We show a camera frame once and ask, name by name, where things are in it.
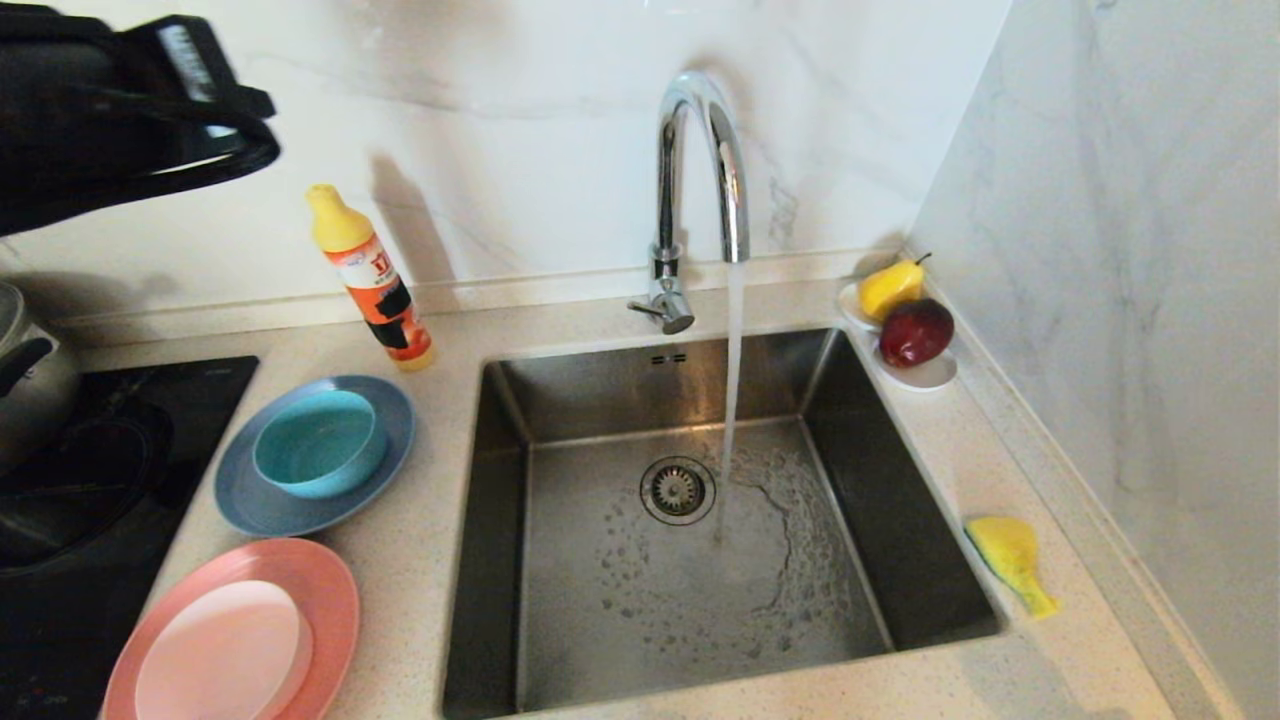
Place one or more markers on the blue plate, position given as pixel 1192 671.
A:
pixel 245 502

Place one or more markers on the small light pink plate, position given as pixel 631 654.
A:
pixel 220 655

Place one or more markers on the yellow pear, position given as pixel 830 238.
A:
pixel 890 288

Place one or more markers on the teal bowl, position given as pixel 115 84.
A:
pixel 318 445

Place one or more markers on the yellow green sponge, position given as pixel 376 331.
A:
pixel 1008 550

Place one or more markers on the dish soap bottle yellow cap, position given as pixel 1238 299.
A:
pixel 385 300

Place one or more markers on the chrome gooseneck faucet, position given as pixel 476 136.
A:
pixel 666 180

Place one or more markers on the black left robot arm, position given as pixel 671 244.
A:
pixel 60 100

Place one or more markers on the black glass cooktop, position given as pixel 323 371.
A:
pixel 60 630

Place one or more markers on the small white fruit dish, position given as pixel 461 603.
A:
pixel 928 378

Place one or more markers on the stainless steel sink basin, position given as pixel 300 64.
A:
pixel 600 640

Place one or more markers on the round metal drain strainer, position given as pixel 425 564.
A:
pixel 678 491

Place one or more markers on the dark red apple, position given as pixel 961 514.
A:
pixel 915 334

